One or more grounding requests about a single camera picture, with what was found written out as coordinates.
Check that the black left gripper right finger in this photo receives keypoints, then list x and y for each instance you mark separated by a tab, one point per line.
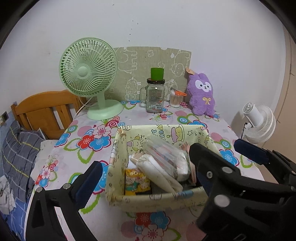
239	207

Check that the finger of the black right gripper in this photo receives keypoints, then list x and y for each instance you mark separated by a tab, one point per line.
280	167

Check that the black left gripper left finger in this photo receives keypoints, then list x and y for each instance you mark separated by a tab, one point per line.
43	223

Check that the clear plastic packet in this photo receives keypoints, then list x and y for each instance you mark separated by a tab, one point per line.
172	159

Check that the white towel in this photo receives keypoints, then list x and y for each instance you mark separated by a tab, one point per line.
154	172

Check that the green tissue pack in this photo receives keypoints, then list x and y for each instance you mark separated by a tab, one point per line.
193	179

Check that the white floor fan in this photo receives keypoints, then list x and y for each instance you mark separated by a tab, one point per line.
261	123

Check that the grey plaid pillow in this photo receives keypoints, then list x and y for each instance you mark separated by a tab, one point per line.
20	149

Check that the floral tablecloth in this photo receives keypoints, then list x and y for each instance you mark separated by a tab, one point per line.
86	141

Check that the cartoon fabric storage basket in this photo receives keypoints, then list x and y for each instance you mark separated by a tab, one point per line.
130	139

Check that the cartoon tissue pack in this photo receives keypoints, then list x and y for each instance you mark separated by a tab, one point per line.
136	183

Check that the purple plush bunny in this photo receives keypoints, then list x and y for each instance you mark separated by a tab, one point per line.
201	91

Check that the cotton swab container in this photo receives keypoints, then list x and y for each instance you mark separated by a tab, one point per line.
176	97

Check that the glass mason jar mug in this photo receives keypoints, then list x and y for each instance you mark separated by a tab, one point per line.
152	95

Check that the green plastic cup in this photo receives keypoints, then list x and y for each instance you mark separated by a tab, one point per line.
157	74

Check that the green desk fan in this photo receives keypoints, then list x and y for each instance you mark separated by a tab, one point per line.
87	68

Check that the beige cartoon print board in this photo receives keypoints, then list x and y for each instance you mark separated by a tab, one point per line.
134	67

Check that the wall socket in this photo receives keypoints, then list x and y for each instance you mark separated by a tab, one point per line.
4	117

